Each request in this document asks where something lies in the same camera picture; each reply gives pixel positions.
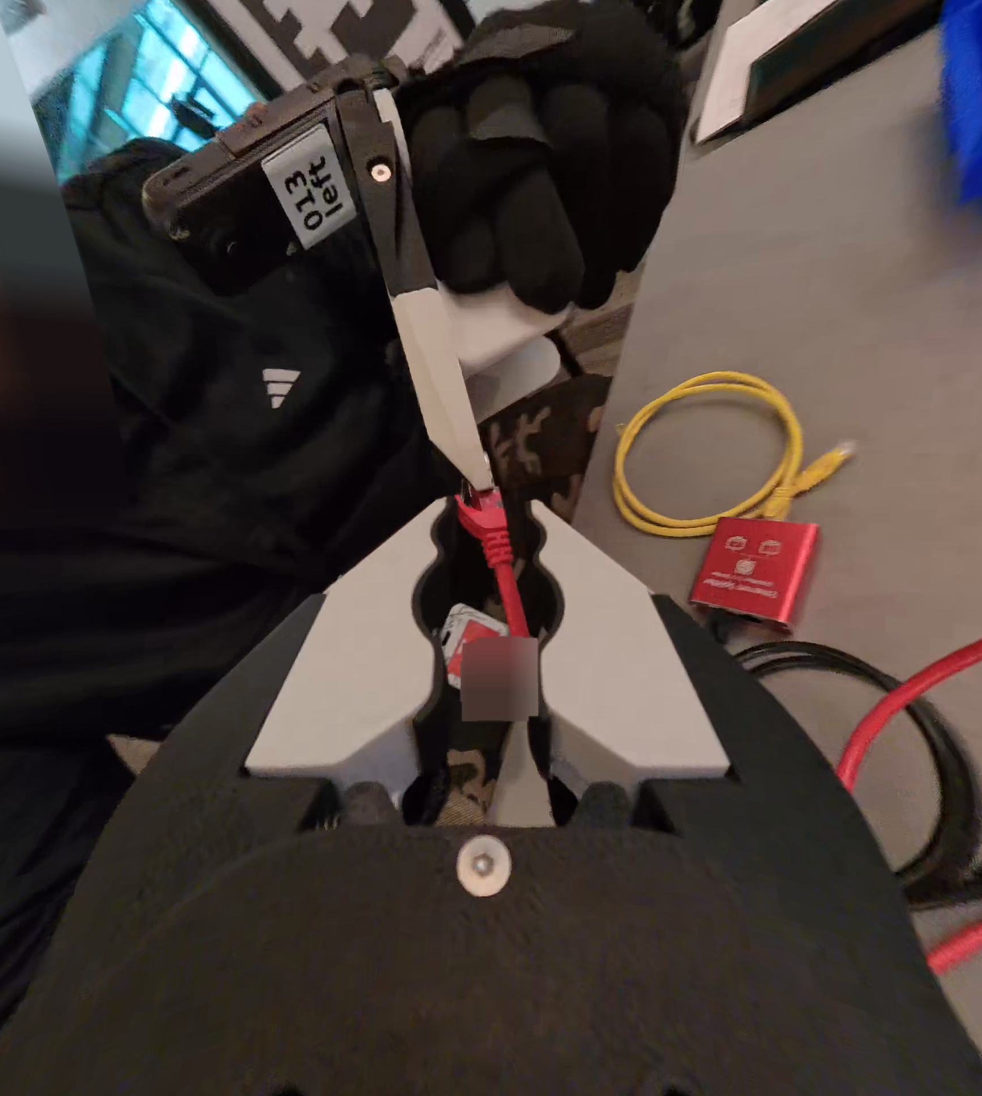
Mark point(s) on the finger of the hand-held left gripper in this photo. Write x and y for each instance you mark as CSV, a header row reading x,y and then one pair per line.
x,y
444,385

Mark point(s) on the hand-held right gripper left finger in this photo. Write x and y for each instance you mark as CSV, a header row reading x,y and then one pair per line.
x,y
345,676

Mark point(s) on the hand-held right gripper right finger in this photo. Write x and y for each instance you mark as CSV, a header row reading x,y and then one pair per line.
x,y
628,676

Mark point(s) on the person's left hand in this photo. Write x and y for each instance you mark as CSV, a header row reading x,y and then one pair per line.
x,y
542,171

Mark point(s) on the red white tag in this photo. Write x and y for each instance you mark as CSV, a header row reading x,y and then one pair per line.
x,y
469,638

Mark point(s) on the red metal adapter box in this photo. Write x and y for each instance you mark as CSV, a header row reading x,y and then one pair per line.
x,y
752,569

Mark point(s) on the white and dark flat box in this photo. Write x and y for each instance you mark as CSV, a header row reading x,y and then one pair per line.
x,y
799,60

